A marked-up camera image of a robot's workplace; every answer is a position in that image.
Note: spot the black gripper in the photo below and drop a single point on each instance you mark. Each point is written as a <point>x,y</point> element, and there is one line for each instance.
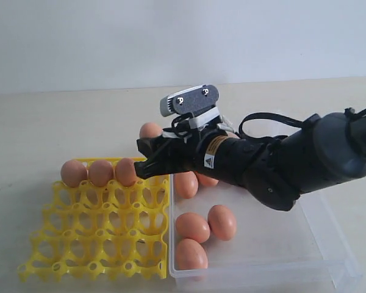
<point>212,152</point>

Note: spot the brown egg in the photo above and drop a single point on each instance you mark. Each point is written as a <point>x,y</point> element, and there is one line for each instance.
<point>206,181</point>
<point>190,255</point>
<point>100,172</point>
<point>186,184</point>
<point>193,226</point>
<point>150,130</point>
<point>73,172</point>
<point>222,222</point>
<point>125,172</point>

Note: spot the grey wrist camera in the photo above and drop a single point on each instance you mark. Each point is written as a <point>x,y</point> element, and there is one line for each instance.
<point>193,100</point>

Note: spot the clear plastic container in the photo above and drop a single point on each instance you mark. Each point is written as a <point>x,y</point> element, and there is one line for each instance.
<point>302,250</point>

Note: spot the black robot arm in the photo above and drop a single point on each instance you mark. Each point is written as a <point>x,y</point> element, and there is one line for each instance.
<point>276,171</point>

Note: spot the yellow plastic egg tray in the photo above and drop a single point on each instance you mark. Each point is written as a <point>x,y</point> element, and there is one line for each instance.
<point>116,231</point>

